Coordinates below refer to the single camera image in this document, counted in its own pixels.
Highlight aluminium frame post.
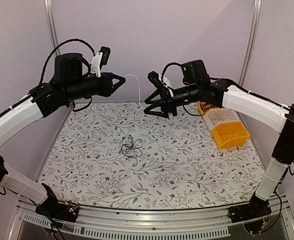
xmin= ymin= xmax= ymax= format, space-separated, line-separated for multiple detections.
xmin=239 ymin=0 xmax=262 ymax=87
xmin=43 ymin=0 xmax=59 ymax=49

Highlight thin black cables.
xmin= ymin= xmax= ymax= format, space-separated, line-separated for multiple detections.
xmin=119 ymin=134 xmax=144 ymax=161

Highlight black cable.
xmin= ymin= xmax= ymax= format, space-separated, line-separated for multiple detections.
xmin=200 ymin=102 xmax=217 ymax=115

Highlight near yellow plastic bin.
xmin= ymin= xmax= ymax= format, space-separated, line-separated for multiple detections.
xmin=211 ymin=121 xmax=251 ymax=149

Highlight right aluminium frame post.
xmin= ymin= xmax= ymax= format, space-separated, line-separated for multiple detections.
xmin=239 ymin=0 xmax=262 ymax=87

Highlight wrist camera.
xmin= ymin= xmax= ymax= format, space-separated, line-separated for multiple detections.
xmin=90 ymin=46 xmax=111 ymax=78
xmin=147 ymin=71 xmax=174 ymax=97

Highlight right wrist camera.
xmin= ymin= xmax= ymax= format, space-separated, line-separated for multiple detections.
xmin=147 ymin=71 xmax=174 ymax=97

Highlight yellow plastic bin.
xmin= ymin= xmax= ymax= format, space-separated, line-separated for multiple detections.
xmin=211 ymin=121 xmax=251 ymax=149
xmin=197 ymin=101 xmax=218 ymax=116

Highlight left aluminium frame post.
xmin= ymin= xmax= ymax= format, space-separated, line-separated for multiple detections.
xmin=43 ymin=0 xmax=59 ymax=49

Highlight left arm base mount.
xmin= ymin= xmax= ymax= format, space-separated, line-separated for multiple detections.
xmin=35 ymin=183 xmax=80 ymax=223

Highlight white translucent plastic bin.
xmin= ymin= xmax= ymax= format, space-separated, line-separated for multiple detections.
xmin=202 ymin=108 xmax=240 ymax=130

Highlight floral patterned table mat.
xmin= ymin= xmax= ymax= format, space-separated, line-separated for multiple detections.
xmin=38 ymin=102 xmax=265 ymax=210

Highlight front aluminium rail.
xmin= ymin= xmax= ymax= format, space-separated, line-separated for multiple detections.
xmin=8 ymin=195 xmax=294 ymax=240

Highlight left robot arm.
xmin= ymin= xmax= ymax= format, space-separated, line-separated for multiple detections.
xmin=0 ymin=38 xmax=126 ymax=217

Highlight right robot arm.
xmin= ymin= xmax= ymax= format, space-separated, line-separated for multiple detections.
xmin=144 ymin=59 xmax=294 ymax=218

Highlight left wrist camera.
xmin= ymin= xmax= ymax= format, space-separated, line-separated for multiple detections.
xmin=90 ymin=46 xmax=111 ymax=78

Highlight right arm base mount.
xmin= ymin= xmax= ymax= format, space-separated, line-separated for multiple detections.
xmin=227 ymin=194 xmax=272 ymax=235

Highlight far yellow plastic bin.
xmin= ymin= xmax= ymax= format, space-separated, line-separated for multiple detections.
xmin=197 ymin=101 xmax=218 ymax=116

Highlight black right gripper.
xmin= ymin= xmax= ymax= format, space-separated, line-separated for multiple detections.
xmin=144 ymin=83 xmax=200 ymax=118

